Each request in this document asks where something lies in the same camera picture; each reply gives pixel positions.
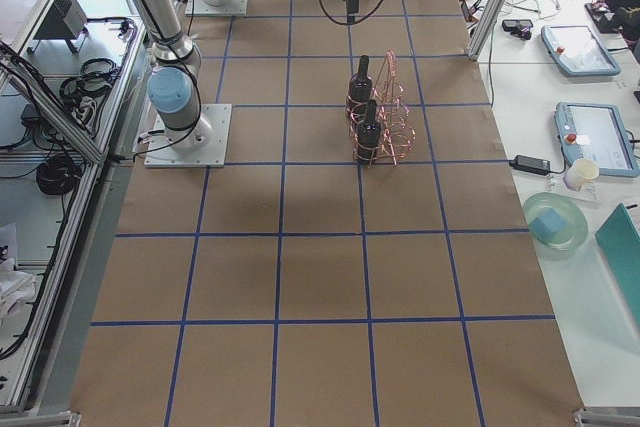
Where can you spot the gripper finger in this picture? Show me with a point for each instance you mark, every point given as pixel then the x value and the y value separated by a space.
pixel 352 9

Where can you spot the dark wine bottle far basket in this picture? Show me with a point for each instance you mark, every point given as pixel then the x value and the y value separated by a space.
pixel 359 91

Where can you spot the dark wine bottle basket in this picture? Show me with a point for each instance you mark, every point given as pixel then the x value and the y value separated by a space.
pixel 359 91
pixel 368 134

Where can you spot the dark wine bottle near basket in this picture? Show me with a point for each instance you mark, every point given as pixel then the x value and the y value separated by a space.
pixel 368 134

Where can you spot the black controller device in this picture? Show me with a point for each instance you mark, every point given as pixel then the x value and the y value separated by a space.
pixel 520 28

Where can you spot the upper teach pendant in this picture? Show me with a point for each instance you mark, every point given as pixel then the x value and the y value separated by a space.
pixel 579 51

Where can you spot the teach pendant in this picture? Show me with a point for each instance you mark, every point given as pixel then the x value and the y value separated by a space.
pixel 595 132
pixel 579 51

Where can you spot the black power adapter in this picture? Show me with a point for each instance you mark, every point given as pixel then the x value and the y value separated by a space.
pixel 529 164

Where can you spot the lower teach pendant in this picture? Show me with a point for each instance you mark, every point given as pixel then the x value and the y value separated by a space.
pixel 595 132

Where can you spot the grey electronics box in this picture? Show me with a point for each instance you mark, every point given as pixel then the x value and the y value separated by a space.
pixel 65 20

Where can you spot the white paper cup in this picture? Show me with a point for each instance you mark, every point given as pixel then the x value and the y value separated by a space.
pixel 581 172

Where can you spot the blue foam block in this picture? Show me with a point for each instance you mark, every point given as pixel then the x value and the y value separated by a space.
pixel 546 224

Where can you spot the green glass plate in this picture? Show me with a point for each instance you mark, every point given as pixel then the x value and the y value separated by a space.
pixel 576 231

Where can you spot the teal board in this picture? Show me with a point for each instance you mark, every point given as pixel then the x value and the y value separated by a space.
pixel 618 239

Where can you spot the copper wire wine basket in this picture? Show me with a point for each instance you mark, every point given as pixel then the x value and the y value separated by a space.
pixel 397 134

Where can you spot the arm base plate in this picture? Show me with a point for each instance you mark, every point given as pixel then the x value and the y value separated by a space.
pixel 216 8
pixel 205 146

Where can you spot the aluminium frame post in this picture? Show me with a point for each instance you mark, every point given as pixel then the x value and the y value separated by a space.
pixel 492 2

